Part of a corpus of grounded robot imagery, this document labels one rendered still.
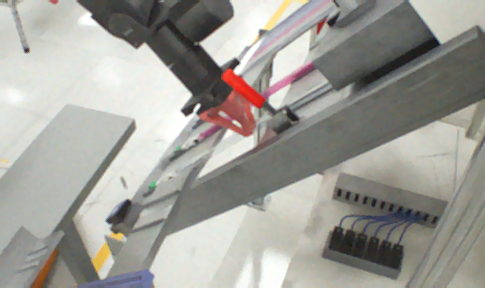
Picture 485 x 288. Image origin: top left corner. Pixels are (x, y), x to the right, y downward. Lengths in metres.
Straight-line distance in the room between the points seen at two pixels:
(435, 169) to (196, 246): 0.92
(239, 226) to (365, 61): 1.33
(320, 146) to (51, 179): 0.82
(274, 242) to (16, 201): 0.95
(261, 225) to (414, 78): 1.38
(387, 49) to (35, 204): 0.91
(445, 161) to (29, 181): 1.07
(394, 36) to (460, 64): 0.08
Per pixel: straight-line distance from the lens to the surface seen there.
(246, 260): 1.67
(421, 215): 1.04
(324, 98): 0.57
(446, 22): 0.43
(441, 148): 1.26
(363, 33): 0.47
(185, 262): 1.68
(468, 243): 0.53
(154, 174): 0.96
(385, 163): 1.16
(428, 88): 0.44
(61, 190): 1.16
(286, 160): 0.55
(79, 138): 1.29
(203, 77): 0.63
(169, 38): 0.62
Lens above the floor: 1.42
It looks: 44 degrees down
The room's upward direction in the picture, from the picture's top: straight up
